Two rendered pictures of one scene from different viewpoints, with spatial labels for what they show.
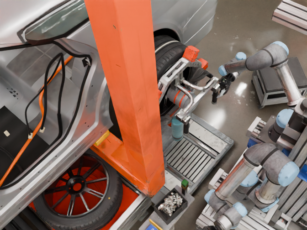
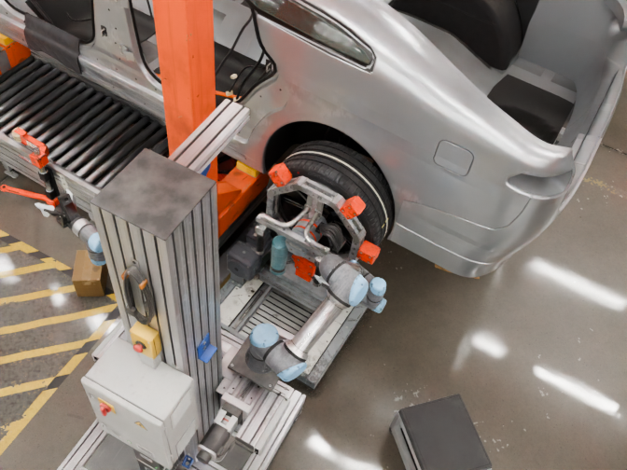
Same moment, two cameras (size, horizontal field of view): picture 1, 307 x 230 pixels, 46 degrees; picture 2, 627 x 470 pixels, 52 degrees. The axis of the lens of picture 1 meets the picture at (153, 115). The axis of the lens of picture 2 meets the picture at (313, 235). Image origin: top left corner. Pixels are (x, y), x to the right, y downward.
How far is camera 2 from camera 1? 224 cm
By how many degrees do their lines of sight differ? 37
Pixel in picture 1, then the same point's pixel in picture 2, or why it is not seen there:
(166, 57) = (329, 171)
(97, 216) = not seen: hidden behind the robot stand
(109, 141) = (244, 178)
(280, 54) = (341, 284)
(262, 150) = not seen: hidden behind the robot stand
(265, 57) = (328, 263)
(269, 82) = (418, 412)
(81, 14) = (285, 15)
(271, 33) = (576, 457)
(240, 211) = (92, 237)
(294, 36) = not seen: outside the picture
